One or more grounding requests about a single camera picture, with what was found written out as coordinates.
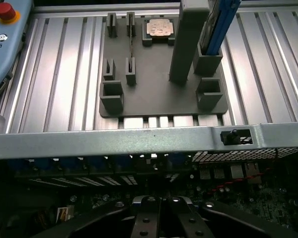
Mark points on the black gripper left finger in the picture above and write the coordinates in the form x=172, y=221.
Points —
x=145, y=220

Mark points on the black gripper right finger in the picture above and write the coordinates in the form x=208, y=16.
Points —
x=188, y=220

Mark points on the green motherboard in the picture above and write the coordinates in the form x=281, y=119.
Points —
x=263, y=198

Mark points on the white power connector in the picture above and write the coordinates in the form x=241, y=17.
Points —
x=64, y=213

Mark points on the open black PC case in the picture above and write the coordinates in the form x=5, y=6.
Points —
x=89, y=143

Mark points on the grey plastic parts rack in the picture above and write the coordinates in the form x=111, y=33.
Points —
x=151, y=81

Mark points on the blue plastic card retainer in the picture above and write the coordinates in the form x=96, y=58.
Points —
x=17, y=163

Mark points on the silver CPU chip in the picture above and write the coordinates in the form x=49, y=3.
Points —
x=158, y=27

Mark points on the hard disk with blue carrier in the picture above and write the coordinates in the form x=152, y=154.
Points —
x=217, y=27

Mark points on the blue grey teach pendant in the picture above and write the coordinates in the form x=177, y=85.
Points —
x=5, y=49

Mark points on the black intrusion switch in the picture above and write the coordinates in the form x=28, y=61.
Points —
x=229, y=136

